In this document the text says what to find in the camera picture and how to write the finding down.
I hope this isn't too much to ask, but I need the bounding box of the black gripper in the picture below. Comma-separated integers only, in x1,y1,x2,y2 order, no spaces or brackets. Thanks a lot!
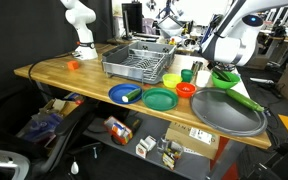
206,59,235,77

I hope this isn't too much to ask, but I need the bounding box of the short dark green zucchini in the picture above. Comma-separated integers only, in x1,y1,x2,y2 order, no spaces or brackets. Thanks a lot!
217,71,232,83

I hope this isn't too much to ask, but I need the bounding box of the bright green bowl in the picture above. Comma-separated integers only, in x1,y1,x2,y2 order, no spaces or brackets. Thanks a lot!
211,70,242,90

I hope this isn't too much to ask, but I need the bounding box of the long whole green zucchini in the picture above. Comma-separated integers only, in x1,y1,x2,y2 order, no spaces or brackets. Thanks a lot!
225,88,266,113

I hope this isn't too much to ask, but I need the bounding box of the red orange bowl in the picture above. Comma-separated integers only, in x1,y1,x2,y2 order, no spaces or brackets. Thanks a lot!
175,81,197,99

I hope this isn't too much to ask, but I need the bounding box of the yellow bowl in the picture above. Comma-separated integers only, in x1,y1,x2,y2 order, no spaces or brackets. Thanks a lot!
161,73,184,89

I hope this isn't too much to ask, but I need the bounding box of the dark green plate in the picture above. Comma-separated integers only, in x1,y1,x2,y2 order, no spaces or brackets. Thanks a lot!
141,87,179,112

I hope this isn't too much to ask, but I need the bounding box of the cut zucchini with white end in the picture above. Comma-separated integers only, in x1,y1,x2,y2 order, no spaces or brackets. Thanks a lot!
121,88,143,103

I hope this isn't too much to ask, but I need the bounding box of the blue plate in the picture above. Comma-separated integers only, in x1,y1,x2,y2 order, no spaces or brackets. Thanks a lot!
108,83,144,105

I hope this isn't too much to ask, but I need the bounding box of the white mug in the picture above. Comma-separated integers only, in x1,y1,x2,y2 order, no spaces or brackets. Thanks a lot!
196,69,213,88

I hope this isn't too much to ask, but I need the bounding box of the metal cup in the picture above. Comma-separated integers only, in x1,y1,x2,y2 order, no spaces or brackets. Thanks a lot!
191,60,204,75

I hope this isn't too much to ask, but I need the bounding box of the dark green cup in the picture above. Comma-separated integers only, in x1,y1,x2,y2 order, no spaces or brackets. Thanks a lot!
180,68,194,83

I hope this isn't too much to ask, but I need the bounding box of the flat cardboard box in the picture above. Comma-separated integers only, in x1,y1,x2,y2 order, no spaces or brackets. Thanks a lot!
250,53,270,70

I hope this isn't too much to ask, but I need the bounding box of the round gray tray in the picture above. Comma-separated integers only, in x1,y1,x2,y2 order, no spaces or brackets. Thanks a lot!
190,87,269,137

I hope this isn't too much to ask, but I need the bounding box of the gray plastic crate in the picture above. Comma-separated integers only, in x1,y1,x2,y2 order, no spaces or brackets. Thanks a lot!
127,40,178,66

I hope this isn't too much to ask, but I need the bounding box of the cardboard box with white label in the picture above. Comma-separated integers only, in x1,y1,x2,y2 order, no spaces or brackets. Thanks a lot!
164,121,221,161

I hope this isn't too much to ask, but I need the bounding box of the clear plastic jar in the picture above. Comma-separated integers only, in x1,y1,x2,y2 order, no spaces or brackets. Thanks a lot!
157,134,184,171

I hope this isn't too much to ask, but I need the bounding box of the black computer monitor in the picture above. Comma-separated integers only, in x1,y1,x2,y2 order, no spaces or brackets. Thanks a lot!
121,2,144,34

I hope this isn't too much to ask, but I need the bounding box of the black pegboard stand base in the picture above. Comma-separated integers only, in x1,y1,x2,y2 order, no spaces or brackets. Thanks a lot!
247,129,288,180

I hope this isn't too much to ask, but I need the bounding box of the small white box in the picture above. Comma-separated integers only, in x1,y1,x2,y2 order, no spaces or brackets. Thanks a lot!
135,135,158,159

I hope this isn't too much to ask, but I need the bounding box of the gray dish rack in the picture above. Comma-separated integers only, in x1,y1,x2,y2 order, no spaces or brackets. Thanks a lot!
101,44,172,85

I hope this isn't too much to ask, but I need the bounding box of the red orange carton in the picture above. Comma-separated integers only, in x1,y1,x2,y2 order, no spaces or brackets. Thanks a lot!
103,115,134,146

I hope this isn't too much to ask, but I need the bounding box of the orange block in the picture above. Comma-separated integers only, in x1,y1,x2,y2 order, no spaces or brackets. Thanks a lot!
66,59,81,71

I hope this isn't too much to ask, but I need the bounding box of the black office chair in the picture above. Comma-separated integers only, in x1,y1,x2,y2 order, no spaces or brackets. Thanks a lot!
0,83,98,180

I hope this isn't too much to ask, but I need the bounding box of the open cardboard box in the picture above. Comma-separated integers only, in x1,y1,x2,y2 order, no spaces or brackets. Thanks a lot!
38,92,85,118

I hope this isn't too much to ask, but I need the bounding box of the small white bulb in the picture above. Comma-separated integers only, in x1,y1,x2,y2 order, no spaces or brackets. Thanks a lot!
70,158,80,175

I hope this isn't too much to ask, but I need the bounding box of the clear plastic bag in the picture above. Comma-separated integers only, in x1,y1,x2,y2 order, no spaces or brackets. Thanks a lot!
17,111,65,141

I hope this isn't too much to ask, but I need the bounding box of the black curtain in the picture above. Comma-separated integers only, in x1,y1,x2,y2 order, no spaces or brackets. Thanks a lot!
0,0,113,101

